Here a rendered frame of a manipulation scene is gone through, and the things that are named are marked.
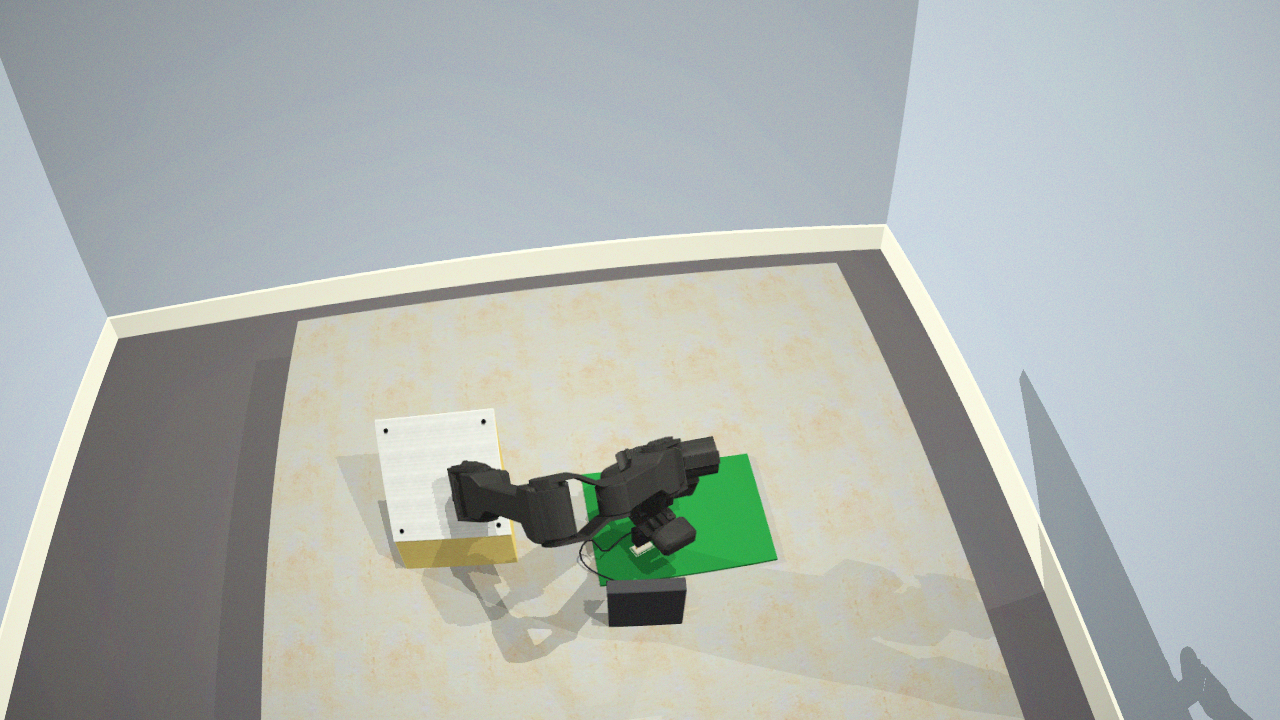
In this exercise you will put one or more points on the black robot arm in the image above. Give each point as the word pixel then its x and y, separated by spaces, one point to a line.
pixel 665 468

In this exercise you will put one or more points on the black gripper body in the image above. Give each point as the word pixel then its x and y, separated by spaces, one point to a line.
pixel 669 535

